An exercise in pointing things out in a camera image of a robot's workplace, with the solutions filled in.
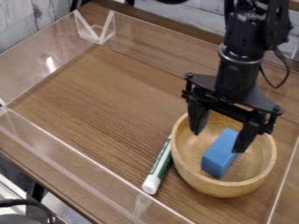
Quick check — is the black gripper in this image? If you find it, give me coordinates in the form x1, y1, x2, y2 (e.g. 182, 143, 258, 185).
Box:
182, 44, 282, 153

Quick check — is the brown wooden bowl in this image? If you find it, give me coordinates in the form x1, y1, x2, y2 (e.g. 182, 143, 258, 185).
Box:
172, 113, 276, 198

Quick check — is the white green marker pen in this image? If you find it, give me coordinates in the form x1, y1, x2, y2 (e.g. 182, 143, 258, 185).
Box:
141, 138, 172, 195

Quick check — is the black cable lower left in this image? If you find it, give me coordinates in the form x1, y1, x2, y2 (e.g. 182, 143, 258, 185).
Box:
0, 199, 57, 224

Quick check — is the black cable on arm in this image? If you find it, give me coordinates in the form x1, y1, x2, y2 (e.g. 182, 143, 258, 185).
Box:
258, 46, 292, 89

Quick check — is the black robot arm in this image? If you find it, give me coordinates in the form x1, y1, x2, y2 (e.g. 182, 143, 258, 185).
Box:
182, 0, 292, 153

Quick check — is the clear acrylic tray wall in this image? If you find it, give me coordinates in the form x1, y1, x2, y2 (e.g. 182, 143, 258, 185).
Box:
0, 7, 299, 224

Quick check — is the blue block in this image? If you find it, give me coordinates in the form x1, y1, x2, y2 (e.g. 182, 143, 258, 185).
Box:
200, 128, 239, 179

